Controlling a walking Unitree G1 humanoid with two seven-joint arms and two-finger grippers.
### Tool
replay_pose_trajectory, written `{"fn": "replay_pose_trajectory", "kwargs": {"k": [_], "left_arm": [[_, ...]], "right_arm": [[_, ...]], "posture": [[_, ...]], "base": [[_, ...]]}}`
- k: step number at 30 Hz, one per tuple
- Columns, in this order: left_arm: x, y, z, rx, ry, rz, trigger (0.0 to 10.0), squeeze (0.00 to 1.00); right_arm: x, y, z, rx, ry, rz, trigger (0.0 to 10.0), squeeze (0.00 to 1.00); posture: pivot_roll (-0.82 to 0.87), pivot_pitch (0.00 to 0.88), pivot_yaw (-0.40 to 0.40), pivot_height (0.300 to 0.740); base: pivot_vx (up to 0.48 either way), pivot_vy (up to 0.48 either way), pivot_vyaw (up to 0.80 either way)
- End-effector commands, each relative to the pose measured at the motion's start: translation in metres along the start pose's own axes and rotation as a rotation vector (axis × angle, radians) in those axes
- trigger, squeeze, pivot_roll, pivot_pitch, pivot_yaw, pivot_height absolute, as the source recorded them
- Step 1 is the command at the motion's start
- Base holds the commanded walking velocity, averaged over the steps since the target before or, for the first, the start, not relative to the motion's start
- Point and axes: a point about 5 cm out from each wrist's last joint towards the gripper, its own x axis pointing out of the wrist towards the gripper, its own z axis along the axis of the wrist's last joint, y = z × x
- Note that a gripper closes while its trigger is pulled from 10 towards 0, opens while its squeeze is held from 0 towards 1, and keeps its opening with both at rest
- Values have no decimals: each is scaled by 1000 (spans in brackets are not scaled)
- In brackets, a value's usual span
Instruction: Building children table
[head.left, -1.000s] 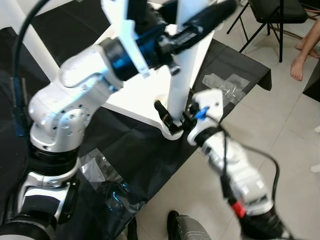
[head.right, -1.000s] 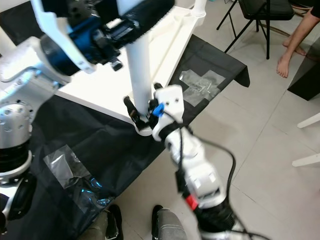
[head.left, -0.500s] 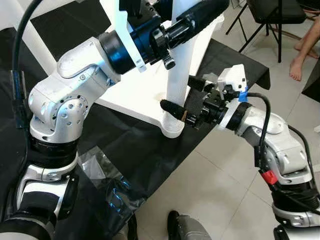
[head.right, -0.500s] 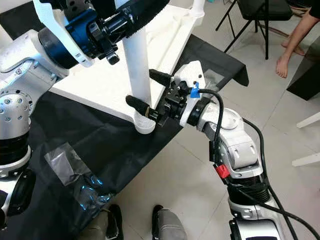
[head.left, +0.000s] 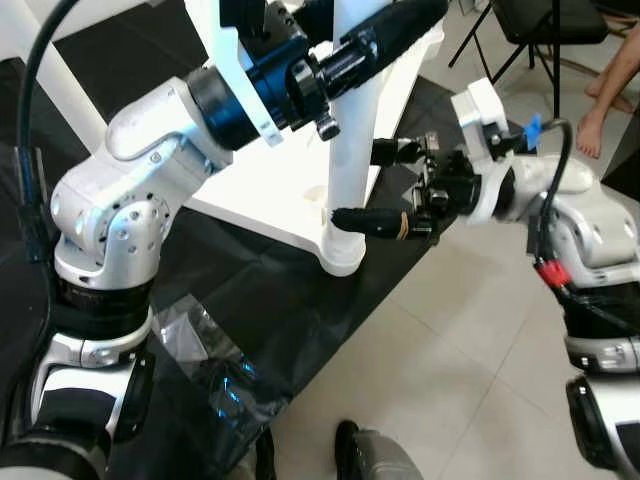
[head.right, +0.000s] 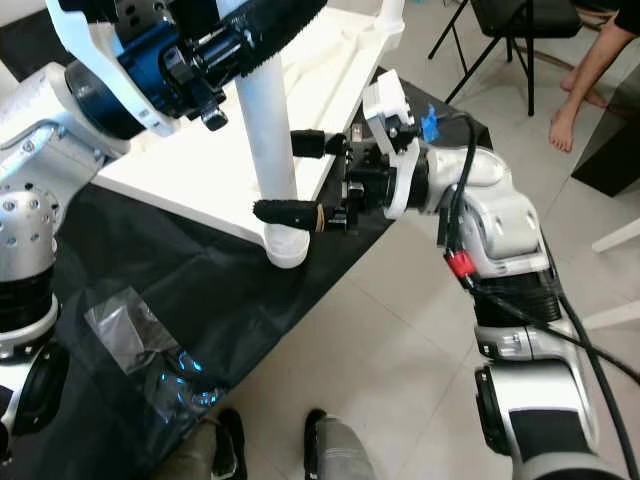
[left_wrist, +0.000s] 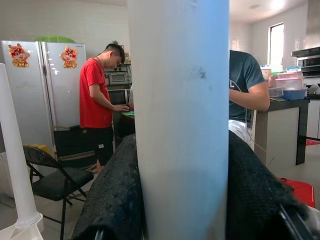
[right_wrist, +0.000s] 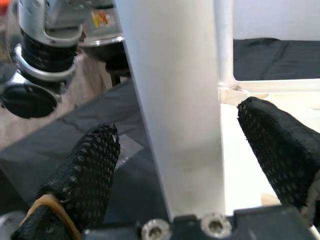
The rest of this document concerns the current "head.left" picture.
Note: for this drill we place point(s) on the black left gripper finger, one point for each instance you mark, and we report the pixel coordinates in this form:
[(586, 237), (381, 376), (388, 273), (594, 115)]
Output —
[(400, 35)]

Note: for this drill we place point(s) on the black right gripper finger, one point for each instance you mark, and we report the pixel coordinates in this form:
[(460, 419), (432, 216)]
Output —
[(398, 153), (375, 222)]

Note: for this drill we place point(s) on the white plastic table top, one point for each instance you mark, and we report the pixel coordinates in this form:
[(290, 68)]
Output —
[(270, 190)]

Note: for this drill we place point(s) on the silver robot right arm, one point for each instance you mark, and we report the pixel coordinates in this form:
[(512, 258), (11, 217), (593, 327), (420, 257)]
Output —
[(590, 220)]

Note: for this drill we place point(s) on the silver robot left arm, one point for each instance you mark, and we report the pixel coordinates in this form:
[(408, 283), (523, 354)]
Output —
[(130, 190)]

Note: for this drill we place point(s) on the black cloth cover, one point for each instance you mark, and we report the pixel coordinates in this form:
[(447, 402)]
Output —
[(270, 300)]

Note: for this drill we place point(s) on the black folding chair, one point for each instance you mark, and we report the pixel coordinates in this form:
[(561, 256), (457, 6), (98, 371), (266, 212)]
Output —
[(550, 20)]

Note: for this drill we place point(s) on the bare person leg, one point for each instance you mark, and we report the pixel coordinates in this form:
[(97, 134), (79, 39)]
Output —
[(615, 70), (605, 95)]

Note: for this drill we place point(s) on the black cabinet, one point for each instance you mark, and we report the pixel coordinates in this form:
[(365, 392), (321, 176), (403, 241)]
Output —
[(628, 160)]

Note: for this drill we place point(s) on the clear tape patch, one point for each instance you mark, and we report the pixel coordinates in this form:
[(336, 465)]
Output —
[(200, 340)]

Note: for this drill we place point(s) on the grey robot right foot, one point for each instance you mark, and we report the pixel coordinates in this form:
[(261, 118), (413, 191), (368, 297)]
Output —
[(385, 455)]

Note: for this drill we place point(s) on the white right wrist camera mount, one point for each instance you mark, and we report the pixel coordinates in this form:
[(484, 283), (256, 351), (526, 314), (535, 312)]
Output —
[(480, 110)]

